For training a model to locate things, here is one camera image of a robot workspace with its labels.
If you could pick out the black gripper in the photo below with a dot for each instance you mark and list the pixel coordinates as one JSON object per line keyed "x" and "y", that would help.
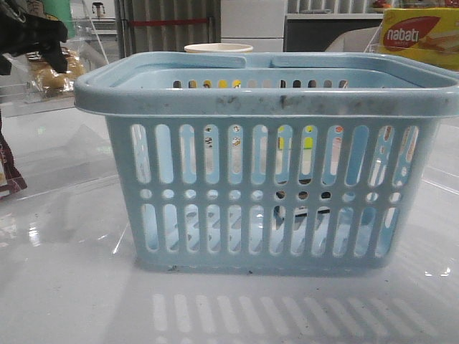
{"x": 23, "y": 33}

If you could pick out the packaged bread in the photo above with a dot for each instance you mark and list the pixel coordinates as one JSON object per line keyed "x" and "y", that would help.
{"x": 49, "y": 83}

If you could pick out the dark tissue pack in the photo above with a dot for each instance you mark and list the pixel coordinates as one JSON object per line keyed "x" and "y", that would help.
{"x": 300, "y": 212}

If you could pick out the light blue plastic basket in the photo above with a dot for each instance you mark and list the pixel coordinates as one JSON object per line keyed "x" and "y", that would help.
{"x": 203, "y": 141}

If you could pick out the clear acrylic shelf left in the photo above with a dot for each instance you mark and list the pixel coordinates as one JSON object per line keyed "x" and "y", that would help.
{"x": 18, "y": 96}

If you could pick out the dark maroon snack packet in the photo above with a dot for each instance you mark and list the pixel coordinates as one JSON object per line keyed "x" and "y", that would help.
{"x": 11, "y": 179}

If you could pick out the white paper cup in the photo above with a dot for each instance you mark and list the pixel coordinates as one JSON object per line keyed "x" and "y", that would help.
{"x": 218, "y": 48}

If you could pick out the white cabinet in background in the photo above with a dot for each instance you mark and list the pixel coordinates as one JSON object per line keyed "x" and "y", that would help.
{"x": 256, "y": 23}

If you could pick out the yellow nabati wafer box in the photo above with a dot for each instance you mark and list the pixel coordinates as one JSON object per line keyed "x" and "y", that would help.
{"x": 427, "y": 35}

